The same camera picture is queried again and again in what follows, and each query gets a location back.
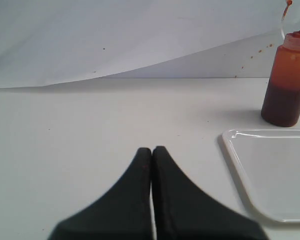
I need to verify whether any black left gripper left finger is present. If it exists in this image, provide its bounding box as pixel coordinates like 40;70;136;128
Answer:
49;147;152;240

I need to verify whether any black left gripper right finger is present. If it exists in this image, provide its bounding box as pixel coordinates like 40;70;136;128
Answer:
152;146;268;240

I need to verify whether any white rectangular plastic tray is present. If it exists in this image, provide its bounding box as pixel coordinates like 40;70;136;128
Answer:
221;129;300;224

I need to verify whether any red sauce squeeze bottle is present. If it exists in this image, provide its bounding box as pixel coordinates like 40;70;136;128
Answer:
261;30;300;127

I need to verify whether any white paper backdrop sheet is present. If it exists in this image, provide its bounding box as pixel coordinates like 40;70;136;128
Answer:
0;0;300;88

